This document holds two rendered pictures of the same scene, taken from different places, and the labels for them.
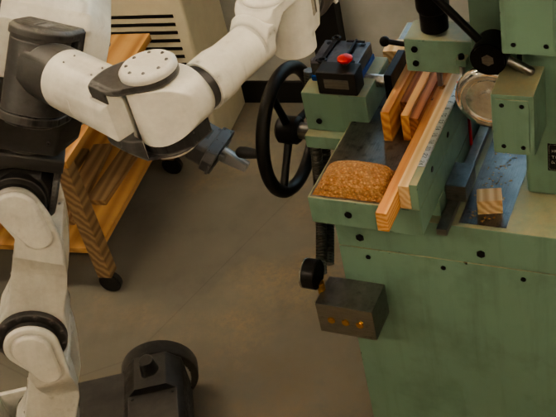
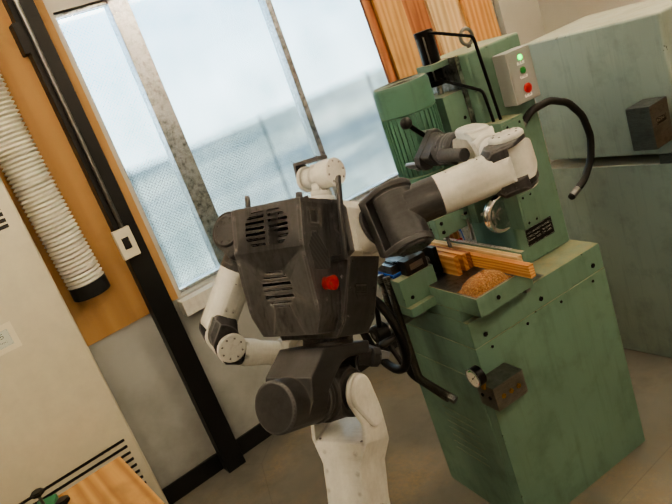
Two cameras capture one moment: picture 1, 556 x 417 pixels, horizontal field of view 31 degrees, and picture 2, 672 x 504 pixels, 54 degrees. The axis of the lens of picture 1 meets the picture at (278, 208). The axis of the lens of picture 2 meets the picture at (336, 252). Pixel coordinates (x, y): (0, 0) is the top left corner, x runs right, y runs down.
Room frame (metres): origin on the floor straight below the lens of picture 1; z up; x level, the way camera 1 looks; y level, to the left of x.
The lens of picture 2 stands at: (0.70, 1.51, 1.70)
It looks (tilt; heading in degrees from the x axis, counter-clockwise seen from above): 17 degrees down; 305
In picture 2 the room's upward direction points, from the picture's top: 20 degrees counter-clockwise
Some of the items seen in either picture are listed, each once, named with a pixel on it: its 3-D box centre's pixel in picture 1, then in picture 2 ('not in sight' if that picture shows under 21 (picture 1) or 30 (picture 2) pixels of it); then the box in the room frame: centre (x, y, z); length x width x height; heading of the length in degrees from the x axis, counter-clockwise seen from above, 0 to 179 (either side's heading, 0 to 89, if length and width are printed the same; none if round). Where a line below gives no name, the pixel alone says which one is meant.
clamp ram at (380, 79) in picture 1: (381, 80); (422, 262); (1.64, -0.25, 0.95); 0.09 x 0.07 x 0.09; 148
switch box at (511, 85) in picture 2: not in sight; (516, 76); (1.30, -0.55, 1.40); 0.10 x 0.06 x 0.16; 58
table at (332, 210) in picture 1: (390, 115); (431, 282); (1.64, -0.26, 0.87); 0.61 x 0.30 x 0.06; 148
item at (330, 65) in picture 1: (340, 64); (400, 262); (1.68, -0.18, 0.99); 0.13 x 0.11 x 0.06; 148
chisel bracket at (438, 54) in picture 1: (447, 50); (448, 222); (1.57, -0.37, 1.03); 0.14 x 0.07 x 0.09; 58
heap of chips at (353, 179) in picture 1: (356, 174); (482, 278); (1.42, -0.15, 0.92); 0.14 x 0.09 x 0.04; 58
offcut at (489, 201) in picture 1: (489, 201); not in sight; (1.38, -0.38, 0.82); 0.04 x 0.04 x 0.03; 74
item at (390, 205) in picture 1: (429, 123); (468, 258); (1.51, -0.31, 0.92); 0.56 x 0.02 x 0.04; 148
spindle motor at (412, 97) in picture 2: not in sight; (414, 130); (1.58, -0.35, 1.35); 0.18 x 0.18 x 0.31
